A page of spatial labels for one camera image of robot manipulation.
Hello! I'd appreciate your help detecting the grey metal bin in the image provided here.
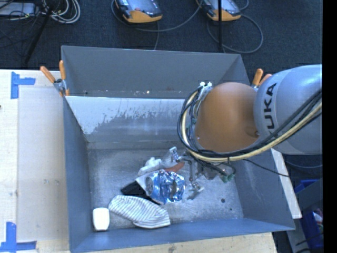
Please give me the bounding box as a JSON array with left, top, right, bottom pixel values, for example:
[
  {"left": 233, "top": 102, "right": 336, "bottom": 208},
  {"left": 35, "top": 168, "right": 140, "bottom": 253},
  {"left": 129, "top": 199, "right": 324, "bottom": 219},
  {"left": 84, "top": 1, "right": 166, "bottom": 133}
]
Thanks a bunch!
[{"left": 60, "top": 45, "right": 296, "bottom": 253}]

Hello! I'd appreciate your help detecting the white plastic toy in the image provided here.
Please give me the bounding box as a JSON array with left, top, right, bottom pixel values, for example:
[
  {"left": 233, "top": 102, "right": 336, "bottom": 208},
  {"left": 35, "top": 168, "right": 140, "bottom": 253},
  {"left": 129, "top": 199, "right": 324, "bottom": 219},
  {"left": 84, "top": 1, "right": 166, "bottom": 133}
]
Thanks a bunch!
[{"left": 137, "top": 157, "right": 163, "bottom": 177}]

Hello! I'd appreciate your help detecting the red-brown flat block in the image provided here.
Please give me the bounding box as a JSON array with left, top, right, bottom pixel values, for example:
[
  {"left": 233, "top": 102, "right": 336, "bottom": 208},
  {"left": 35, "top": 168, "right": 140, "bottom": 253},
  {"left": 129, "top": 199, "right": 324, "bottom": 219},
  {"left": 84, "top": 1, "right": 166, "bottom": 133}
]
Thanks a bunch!
[{"left": 163, "top": 162, "right": 185, "bottom": 172}]

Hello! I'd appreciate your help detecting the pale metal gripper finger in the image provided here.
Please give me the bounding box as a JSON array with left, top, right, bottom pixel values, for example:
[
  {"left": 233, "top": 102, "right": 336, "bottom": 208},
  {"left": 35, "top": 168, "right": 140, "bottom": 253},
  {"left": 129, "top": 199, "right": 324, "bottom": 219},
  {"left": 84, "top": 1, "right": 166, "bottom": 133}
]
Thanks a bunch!
[
  {"left": 162, "top": 146, "right": 185, "bottom": 168},
  {"left": 185, "top": 180, "right": 205, "bottom": 201}
]

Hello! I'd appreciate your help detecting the white rounded block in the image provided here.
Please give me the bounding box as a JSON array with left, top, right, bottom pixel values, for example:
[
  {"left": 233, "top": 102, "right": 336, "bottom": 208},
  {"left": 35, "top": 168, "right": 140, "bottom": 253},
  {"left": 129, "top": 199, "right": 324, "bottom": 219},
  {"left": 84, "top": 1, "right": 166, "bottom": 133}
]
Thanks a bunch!
[{"left": 92, "top": 207, "right": 111, "bottom": 232}]

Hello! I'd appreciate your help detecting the shiny blue foil packet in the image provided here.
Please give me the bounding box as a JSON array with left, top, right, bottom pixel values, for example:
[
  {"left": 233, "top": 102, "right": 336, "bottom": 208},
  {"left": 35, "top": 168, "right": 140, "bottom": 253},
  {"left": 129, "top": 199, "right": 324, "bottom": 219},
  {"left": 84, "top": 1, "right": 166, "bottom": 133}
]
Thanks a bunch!
[{"left": 135, "top": 169, "right": 186, "bottom": 206}]

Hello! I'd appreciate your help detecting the black cloth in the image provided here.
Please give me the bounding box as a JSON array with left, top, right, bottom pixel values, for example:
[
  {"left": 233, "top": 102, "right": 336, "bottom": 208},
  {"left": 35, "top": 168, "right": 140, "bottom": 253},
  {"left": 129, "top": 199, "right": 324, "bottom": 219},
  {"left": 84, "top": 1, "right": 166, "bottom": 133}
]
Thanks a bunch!
[{"left": 120, "top": 180, "right": 158, "bottom": 203}]

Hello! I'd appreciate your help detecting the striped white cloth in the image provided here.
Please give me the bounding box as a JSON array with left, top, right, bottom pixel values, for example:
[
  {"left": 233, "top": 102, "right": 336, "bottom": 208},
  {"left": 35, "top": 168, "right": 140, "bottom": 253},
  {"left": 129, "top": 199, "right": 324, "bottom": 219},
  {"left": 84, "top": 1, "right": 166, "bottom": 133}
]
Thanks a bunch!
[{"left": 108, "top": 194, "right": 172, "bottom": 230}]

